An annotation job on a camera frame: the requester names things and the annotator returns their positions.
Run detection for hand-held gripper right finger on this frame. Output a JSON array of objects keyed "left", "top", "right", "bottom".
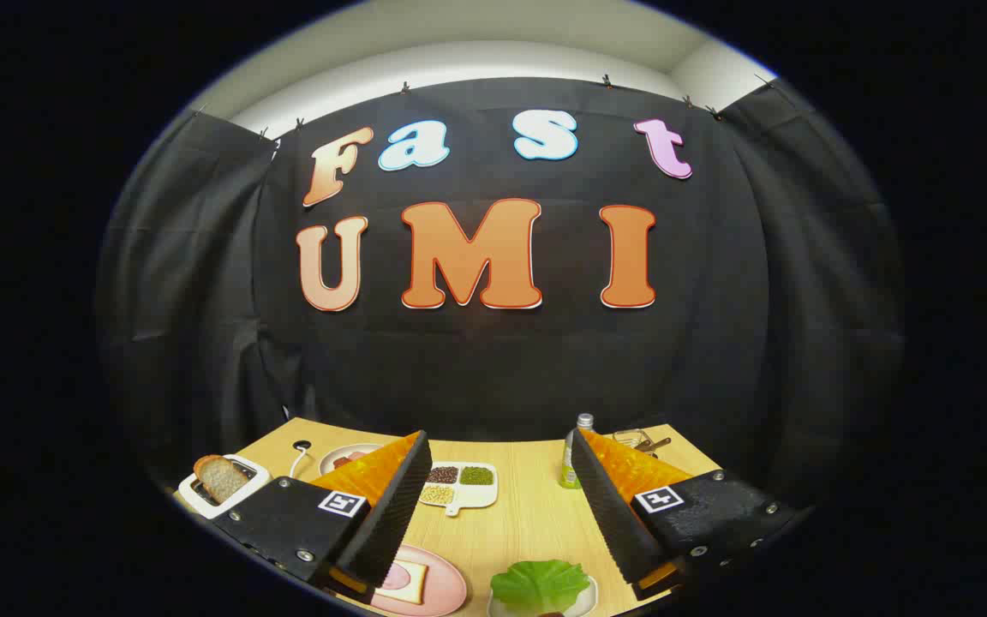
[{"left": 569, "top": 427, "right": 807, "bottom": 602}]

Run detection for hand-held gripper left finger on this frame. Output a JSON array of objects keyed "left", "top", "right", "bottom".
[{"left": 209, "top": 430, "right": 433, "bottom": 601}]

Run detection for green lettuce leaf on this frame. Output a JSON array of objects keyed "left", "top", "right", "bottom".
[{"left": 490, "top": 560, "right": 591, "bottom": 614}]

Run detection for toasted bread slice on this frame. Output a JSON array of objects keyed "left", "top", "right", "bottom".
[{"left": 194, "top": 455, "right": 251, "bottom": 504}]

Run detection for green label bottle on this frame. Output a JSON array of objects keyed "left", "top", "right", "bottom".
[{"left": 559, "top": 413, "right": 595, "bottom": 490}]

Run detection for grey round plate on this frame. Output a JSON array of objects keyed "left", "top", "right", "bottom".
[{"left": 320, "top": 443, "right": 387, "bottom": 477}]

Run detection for white square plate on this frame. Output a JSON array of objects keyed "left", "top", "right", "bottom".
[{"left": 487, "top": 576, "right": 600, "bottom": 617}]

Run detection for white bread slice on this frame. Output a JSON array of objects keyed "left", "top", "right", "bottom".
[{"left": 378, "top": 561, "right": 431, "bottom": 606}]

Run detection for pink round plate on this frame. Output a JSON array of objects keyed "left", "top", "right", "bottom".
[{"left": 369, "top": 544, "right": 469, "bottom": 617}]

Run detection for white divided tray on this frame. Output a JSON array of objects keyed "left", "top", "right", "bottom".
[{"left": 418, "top": 461, "right": 499, "bottom": 518}]

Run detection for white toaster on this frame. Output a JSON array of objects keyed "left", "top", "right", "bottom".
[{"left": 178, "top": 454, "right": 272, "bottom": 520}]

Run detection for metal wire basket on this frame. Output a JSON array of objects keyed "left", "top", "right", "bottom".
[{"left": 613, "top": 428, "right": 657, "bottom": 456}]

